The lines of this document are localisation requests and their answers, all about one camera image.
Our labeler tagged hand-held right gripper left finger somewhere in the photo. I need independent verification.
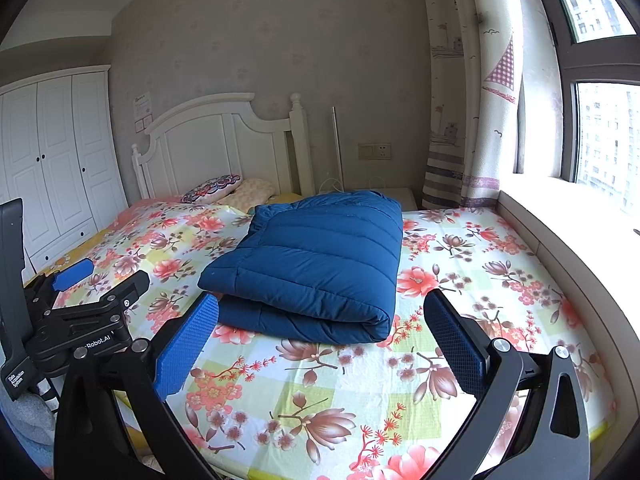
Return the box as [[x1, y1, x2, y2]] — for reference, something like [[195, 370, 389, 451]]
[[52, 292, 221, 480]]

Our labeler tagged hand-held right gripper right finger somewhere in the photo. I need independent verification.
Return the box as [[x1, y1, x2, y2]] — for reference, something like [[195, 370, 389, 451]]
[[424, 289, 592, 480]]

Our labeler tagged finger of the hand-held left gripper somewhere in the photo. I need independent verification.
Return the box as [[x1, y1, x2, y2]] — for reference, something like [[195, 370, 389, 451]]
[[24, 257, 97, 307], [74, 270, 152, 319]]

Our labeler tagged blue quilted jacket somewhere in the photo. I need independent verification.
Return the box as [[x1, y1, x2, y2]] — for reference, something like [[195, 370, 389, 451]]
[[197, 190, 405, 345]]

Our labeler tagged yellow floral bed sheet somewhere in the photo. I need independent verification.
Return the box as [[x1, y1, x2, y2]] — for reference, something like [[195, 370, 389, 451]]
[[30, 227, 119, 286]]

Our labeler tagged floral quilt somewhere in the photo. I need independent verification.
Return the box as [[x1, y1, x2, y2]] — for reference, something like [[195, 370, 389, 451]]
[[50, 199, 617, 480]]

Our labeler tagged pink floral bedding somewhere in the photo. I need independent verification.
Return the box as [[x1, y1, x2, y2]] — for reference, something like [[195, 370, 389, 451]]
[[117, 199, 182, 227]]

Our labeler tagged white wardrobe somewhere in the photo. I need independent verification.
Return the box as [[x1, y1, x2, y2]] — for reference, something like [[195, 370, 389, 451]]
[[0, 65, 128, 273]]

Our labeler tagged patterned purple pillow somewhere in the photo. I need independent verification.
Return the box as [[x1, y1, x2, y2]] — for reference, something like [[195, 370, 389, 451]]
[[181, 174, 242, 205]]

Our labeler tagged cream window ledge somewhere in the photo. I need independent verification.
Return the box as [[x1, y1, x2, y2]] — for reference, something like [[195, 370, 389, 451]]
[[497, 175, 640, 366]]

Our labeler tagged white nightstand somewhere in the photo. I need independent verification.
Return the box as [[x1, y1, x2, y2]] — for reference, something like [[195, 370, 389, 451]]
[[370, 187, 419, 212]]

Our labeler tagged cream pillow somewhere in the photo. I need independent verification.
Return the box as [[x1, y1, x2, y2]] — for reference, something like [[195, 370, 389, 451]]
[[217, 178, 277, 213]]

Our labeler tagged white bed headboard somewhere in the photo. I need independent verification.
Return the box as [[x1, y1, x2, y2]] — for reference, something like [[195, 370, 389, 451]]
[[131, 92, 314, 202]]

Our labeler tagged printed curtain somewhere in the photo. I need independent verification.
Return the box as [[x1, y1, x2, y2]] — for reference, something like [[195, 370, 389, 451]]
[[417, 0, 527, 209]]

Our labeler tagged window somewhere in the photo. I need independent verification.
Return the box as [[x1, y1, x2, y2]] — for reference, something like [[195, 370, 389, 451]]
[[525, 0, 640, 217]]

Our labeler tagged paper wall notice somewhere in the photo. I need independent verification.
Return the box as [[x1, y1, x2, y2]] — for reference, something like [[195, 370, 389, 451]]
[[132, 91, 154, 135]]

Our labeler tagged white cable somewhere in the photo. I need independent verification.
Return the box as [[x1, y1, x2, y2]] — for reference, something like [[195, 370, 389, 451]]
[[320, 175, 386, 194]]

